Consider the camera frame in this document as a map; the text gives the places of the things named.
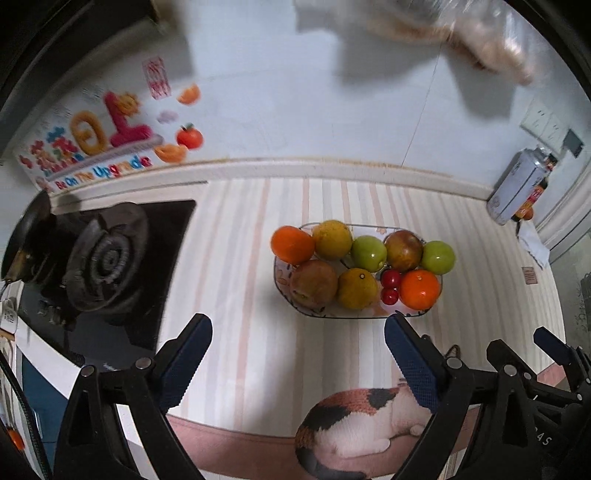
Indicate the yellow lemon front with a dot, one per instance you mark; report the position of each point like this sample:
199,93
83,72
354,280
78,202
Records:
357,289

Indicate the red cherry tomatoes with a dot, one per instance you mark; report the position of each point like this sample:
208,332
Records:
390,280

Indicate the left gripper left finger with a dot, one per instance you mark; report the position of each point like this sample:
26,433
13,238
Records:
91,443

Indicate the brown passion fruit back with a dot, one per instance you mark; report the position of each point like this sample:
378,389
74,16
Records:
404,250

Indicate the brown kiwi fruit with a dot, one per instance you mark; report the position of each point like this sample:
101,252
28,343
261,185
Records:
314,284

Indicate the colourful wall sticker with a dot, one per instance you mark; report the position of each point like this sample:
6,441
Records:
136,114

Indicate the plastic bag with items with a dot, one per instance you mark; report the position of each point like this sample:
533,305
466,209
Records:
491,35

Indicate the white wall socket panel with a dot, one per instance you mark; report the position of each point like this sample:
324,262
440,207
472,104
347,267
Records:
544,125

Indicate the black gas stove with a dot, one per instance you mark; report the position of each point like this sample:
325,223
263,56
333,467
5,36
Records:
98,295

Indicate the floral ceramic plate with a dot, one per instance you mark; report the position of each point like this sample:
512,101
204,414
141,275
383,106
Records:
379,276

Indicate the black wall adapter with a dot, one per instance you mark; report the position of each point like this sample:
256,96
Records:
573,143

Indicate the grey gas canister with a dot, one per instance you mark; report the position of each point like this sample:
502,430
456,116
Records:
525,171

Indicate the orange tangerine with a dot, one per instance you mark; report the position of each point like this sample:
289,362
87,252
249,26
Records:
419,289
292,245

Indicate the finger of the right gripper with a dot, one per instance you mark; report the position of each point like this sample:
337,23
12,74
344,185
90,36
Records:
508,359
574,361

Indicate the yellow lemon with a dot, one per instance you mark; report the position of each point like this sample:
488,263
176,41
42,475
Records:
333,240
357,289

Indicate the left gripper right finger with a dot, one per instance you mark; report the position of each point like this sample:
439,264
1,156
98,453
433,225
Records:
447,387

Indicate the range hood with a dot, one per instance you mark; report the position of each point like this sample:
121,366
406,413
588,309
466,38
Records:
42,40

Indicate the dark soy sauce bottle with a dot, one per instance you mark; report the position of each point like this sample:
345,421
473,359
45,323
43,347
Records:
526,211

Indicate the white folded cloth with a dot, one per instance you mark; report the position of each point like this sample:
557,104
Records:
529,239

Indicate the green apple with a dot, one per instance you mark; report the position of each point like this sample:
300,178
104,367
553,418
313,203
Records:
438,257
369,253

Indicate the yellow lemon back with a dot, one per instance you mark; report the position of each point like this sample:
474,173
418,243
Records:
333,240

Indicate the small brown card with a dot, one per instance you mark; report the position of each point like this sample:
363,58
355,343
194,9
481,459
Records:
530,275

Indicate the black frying pan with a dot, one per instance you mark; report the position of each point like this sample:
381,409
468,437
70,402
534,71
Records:
25,250

